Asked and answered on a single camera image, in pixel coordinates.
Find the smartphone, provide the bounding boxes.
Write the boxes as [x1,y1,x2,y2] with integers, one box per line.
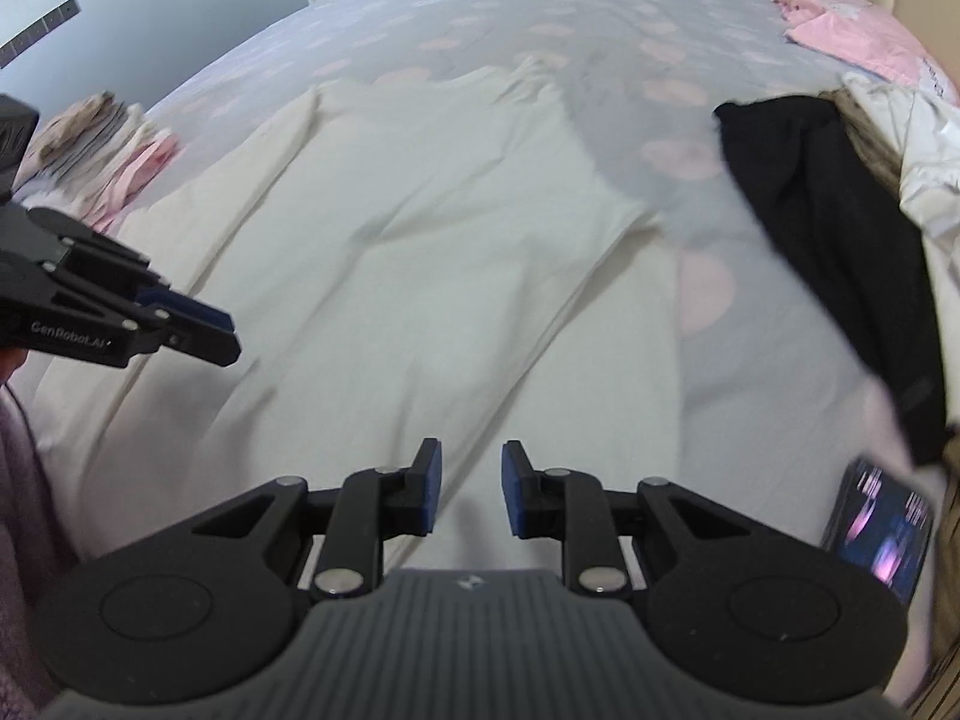
[820,456,936,606]

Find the grey wall switch panel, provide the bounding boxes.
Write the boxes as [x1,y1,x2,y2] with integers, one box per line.
[0,0,80,70]

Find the bed with pink-dotted grey sheet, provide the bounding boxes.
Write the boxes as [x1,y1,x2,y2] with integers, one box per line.
[0,0,960,720]

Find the purple fluffy robe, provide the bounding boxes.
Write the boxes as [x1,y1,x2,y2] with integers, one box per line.
[0,379,83,720]

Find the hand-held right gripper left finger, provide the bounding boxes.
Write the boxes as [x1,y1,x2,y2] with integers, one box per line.
[191,436,443,601]

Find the pink garment near headboard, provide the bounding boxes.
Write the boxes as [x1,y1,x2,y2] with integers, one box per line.
[784,0,960,102]

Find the stack of folded clothes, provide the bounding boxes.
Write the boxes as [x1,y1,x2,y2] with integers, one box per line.
[15,92,187,235]

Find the crumpled white clothes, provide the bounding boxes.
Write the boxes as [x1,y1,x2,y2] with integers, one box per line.
[838,71,960,428]

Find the white t-shirt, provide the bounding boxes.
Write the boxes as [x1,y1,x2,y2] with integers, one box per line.
[34,64,683,586]

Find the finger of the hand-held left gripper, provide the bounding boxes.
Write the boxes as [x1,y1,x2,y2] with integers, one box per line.
[139,286,235,332]
[161,326,242,368]

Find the black garment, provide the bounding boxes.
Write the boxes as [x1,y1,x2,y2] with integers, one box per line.
[712,96,950,466]

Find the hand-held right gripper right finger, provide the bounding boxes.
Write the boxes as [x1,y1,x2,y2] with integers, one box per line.
[501,439,740,601]

